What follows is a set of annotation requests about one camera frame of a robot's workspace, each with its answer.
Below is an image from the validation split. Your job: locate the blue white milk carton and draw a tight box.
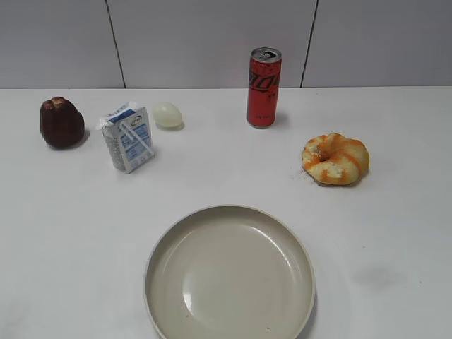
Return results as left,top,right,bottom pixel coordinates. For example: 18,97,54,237
96,102,155,174

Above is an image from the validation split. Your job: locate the beige round plate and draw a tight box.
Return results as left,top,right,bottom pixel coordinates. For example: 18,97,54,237
143,205,316,338

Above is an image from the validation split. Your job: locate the white egg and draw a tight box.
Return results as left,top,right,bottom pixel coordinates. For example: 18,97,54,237
152,102,183,129

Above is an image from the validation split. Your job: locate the red soda can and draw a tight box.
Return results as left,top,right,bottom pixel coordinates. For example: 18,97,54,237
247,47,282,128

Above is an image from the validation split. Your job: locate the orange striped bagel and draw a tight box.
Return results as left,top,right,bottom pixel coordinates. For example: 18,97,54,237
302,133,370,186

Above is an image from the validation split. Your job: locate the dark brown canele cake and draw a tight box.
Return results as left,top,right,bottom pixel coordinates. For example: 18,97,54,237
40,97,85,149

